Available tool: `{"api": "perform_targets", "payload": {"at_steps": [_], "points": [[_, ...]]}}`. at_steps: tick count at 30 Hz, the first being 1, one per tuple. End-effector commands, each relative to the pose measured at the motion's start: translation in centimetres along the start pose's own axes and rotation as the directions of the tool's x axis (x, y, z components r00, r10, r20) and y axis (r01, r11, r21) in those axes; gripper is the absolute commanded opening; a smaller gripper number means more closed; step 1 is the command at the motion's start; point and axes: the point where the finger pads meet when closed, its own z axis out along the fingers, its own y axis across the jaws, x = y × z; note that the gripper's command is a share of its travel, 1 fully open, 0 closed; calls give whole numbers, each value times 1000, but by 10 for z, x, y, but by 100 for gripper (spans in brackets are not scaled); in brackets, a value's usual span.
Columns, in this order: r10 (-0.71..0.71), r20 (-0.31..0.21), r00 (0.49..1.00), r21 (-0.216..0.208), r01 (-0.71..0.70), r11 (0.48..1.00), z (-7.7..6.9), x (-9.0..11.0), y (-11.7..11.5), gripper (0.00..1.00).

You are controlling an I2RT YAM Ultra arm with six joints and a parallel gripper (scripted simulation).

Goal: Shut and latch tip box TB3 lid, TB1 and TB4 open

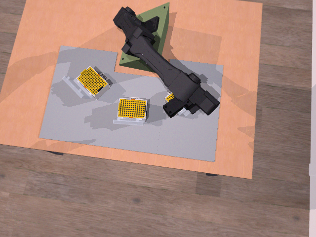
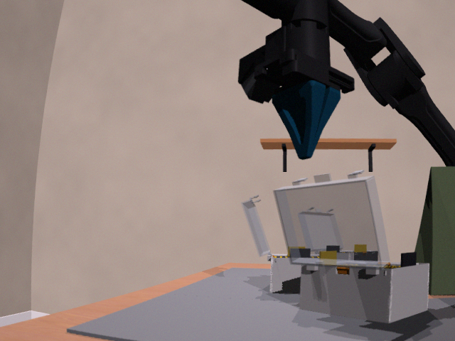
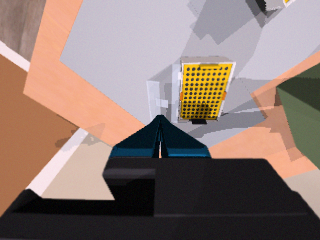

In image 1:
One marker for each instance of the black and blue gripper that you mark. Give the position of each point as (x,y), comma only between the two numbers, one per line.
(194,109)

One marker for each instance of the grey flat mat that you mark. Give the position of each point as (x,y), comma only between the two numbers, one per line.
(70,118)

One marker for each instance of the yellow pipette tip rack insert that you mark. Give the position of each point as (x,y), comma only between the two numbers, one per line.
(92,81)
(170,97)
(131,108)

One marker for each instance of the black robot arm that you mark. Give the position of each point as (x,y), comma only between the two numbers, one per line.
(186,88)

